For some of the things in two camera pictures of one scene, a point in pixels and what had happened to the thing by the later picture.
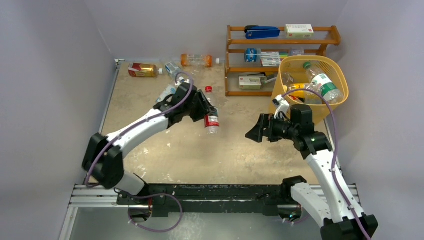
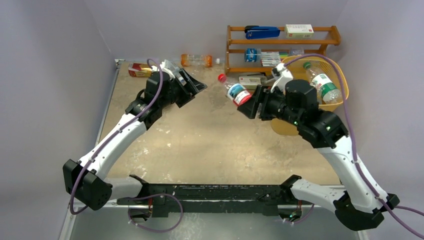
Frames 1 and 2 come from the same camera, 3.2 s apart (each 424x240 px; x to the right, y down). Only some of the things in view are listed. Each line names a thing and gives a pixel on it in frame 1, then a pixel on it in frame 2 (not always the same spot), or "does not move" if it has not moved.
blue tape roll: [253, 55] does not move
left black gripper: [204, 108] -> [191, 87]
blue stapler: [257, 32] does not move
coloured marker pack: [272, 58] does not move
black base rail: [167, 200] does not move
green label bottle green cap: [323, 84] does not move
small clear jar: [296, 52] does not move
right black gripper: [269, 127] -> [260, 105]
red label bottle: [211, 122] -> [237, 93]
